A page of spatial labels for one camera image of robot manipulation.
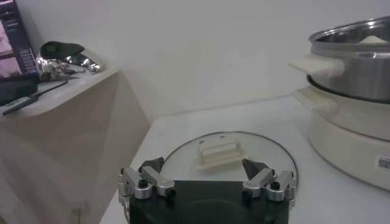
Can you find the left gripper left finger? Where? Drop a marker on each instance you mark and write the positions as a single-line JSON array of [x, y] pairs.
[[143, 188]]

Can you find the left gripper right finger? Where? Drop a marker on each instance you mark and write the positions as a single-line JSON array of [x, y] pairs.
[[275, 191]]

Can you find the round glass pot lid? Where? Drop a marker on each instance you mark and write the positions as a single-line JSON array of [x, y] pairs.
[[217, 152]]

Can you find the stainless steel steamer pot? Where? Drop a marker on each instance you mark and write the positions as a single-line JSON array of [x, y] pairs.
[[359, 70]]

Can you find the white side table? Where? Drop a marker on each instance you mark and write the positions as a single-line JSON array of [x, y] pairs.
[[76, 137]]

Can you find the cream electric cooker base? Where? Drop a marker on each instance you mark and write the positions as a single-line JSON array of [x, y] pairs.
[[350, 146]]

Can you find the black computer mouse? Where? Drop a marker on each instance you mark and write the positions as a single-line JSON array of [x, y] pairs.
[[16, 91]]

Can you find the shiny chrome domed device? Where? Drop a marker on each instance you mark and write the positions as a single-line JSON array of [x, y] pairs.
[[61, 50]]

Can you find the open laptop with pink screen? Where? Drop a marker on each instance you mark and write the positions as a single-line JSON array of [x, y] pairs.
[[18, 36]]

